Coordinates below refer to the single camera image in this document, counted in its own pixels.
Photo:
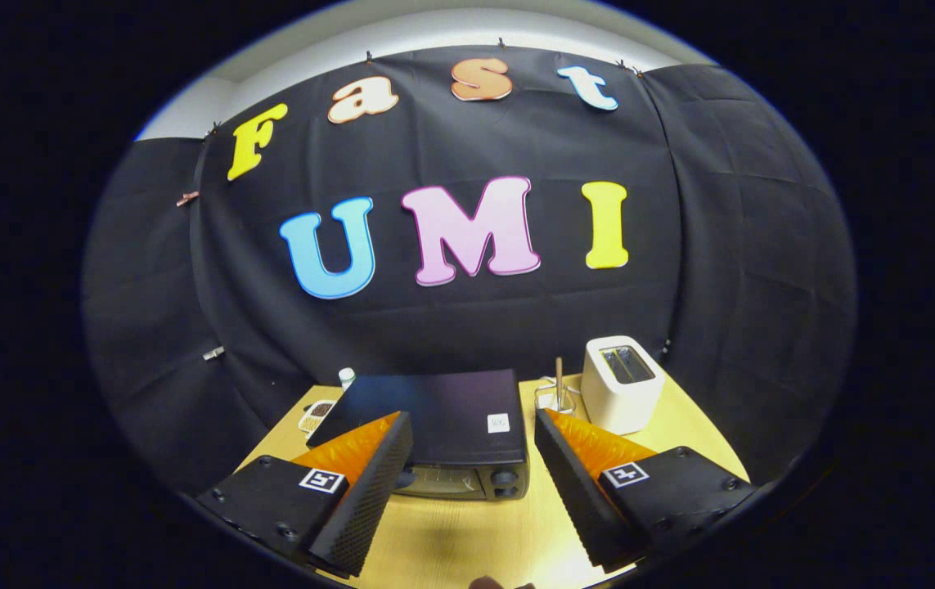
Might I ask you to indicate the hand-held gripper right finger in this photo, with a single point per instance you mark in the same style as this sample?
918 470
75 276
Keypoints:
573 491

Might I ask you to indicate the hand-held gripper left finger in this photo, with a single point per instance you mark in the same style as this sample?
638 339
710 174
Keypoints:
369 491

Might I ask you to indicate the black toaster oven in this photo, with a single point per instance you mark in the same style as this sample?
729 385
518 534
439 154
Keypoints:
451 401

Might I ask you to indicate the white bread toaster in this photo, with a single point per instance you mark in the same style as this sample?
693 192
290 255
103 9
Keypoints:
618 401

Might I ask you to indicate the clear glass holder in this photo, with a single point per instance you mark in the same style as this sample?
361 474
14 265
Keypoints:
549 401

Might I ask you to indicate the small dish of seeds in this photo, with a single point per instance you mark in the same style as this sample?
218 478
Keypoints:
318 411

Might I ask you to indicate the small white bottle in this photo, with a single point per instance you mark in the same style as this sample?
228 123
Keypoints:
347 378

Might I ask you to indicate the wooden stick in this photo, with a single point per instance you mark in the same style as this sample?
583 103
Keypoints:
559 372

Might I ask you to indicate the silver cloth clip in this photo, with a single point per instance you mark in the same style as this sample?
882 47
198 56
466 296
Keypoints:
213 352

